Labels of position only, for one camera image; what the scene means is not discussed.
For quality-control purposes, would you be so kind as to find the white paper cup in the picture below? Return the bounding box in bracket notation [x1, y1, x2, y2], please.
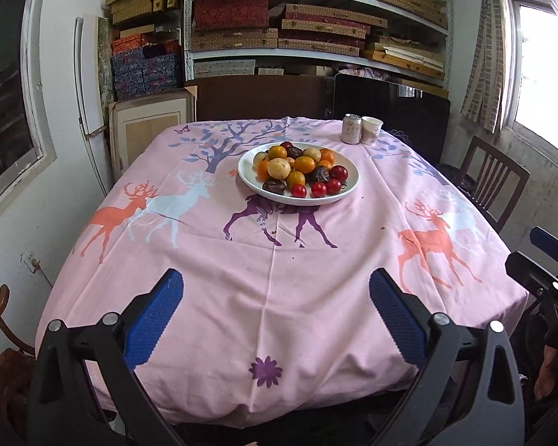
[361, 116, 383, 145]

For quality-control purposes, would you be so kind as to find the dark wooden slatted chair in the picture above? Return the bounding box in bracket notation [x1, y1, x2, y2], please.
[453, 136, 531, 233]

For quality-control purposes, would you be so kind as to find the white metal shelf rack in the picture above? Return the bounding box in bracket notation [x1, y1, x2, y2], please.
[182, 0, 453, 89]

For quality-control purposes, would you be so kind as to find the white framed sliding window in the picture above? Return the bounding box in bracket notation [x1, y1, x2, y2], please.
[0, 0, 57, 228]

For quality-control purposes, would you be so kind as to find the row of orange patterned boxes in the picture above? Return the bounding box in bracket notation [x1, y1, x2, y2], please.
[110, 32, 183, 56]

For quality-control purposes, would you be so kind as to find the bright window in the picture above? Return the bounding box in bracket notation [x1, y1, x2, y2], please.
[502, 0, 558, 165]

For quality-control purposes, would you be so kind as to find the dark brown wooden board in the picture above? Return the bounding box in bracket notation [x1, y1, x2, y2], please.
[183, 75, 336, 122]

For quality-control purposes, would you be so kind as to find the pink deer print tablecloth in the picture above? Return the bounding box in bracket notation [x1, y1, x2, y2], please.
[35, 118, 530, 426]

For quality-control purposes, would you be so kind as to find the beige patterned curtain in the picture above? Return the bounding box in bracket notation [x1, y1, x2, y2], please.
[460, 0, 514, 133]

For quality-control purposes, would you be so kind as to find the dark red patterned box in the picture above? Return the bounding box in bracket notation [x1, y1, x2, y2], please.
[194, 0, 270, 32]

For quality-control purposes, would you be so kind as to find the person's right hand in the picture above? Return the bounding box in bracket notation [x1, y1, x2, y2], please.
[534, 346, 558, 400]

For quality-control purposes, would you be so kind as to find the curved brown wooden chair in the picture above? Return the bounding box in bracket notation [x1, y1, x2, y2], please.
[0, 284, 38, 442]

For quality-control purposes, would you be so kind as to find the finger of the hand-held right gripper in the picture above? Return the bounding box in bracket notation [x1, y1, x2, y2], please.
[507, 251, 558, 294]
[531, 227, 558, 261]

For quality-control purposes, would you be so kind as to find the white leaning panel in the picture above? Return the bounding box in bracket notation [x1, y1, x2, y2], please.
[73, 16, 117, 196]

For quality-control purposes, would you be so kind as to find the pale drink can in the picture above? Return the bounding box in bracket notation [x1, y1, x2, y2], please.
[340, 114, 363, 145]

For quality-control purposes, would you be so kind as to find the wall socket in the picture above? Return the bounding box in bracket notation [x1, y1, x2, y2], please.
[21, 251, 42, 275]

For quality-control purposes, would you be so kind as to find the row of grey patterned boxes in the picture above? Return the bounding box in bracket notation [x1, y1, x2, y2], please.
[193, 58, 286, 79]

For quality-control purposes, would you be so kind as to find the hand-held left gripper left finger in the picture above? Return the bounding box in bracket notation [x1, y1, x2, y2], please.
[27, 268, 187, 446]

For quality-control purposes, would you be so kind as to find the stack of flat yellow boxes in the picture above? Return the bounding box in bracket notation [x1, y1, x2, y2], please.
[363, 32, 447, 80]

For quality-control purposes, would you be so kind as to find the stack of woven straw boxes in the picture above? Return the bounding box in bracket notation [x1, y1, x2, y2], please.
[190, 0, 389, 56]

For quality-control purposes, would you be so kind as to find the pink cloth bundle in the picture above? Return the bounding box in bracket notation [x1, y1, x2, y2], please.
[341, 66, 387, 80]

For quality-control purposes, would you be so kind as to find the stack of blue patterned boxes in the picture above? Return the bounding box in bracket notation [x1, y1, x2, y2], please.
[110, 51, 183, 100]

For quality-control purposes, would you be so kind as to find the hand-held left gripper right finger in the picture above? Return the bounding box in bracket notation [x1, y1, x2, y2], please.
[367, 267, 526, 446]

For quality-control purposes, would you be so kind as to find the grey marble slab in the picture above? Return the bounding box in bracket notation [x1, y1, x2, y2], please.
[97, 16, 117, 103]

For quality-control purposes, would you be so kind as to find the black glass panel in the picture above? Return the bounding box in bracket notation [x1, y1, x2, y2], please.
[332, 73, 451, 165]

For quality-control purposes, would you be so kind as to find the white oval plate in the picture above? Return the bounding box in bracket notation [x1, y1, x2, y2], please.
[237, 142, 361, 206]

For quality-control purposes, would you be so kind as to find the framed cardboard panel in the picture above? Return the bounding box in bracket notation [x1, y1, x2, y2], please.
[108, 86, 198, 182]

